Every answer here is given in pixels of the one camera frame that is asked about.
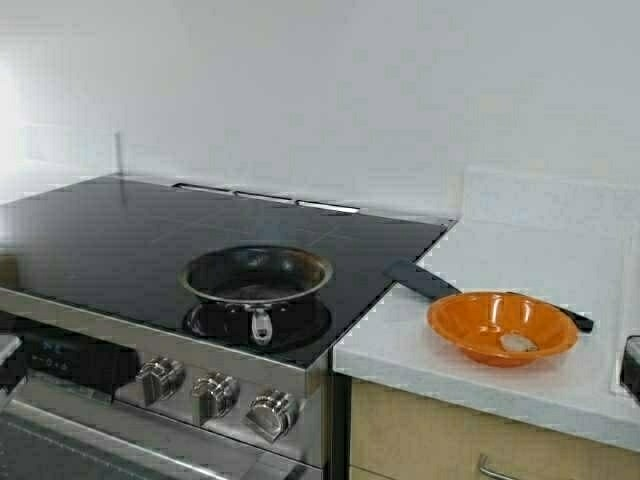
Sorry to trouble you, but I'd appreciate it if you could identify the black frying pan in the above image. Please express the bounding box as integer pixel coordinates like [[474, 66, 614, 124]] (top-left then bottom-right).
[[178, 244, 334, 346]]

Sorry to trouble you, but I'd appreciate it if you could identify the black spatula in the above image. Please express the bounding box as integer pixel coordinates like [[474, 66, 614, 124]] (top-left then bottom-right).
[[383, 260, 595, 333]]

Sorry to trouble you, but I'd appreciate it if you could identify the orange plastic bowl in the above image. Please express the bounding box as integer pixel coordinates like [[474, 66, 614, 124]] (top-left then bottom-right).
[[426, 291, 579, 368]]

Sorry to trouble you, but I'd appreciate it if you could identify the right chrome stove knob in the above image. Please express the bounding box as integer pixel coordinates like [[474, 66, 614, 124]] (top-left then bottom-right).
[[245, 389, 299, 443]]

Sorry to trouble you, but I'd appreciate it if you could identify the chrome stove knob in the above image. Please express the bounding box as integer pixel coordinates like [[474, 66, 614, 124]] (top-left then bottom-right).
[[245, 389, 299, 443], [135, 356, 185, 406], [191, 372, 240, 426]]

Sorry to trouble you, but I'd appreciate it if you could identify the middle chrome stove knob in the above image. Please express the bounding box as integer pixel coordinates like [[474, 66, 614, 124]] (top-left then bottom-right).
[[191, 372, 240, 426]]

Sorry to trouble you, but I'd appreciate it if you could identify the stainless steel stove range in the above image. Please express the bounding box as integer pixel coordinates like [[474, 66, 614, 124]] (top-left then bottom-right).
[[1, 176, 451, 479]]

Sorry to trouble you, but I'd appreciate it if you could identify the wooden cabinet drawer front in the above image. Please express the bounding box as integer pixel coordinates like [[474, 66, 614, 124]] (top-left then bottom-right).
[[349, 381, 639, 479]]

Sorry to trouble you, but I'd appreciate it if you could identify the left chrome stove knob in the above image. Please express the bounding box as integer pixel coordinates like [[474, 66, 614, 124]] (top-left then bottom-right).
[[135, 356, 185, 406]]

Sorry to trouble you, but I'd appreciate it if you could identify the black object at right edge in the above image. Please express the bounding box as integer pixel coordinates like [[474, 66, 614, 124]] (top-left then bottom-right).
[[620, 336, 640, 402]]

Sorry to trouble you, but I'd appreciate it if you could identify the oven door handle bar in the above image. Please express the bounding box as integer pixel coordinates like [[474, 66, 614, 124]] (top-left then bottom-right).
[[1, 383, 323, 479]]

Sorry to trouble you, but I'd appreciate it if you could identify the metal drawer handle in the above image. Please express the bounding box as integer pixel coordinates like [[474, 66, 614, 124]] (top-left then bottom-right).
[[475, 453, 576, 480]]

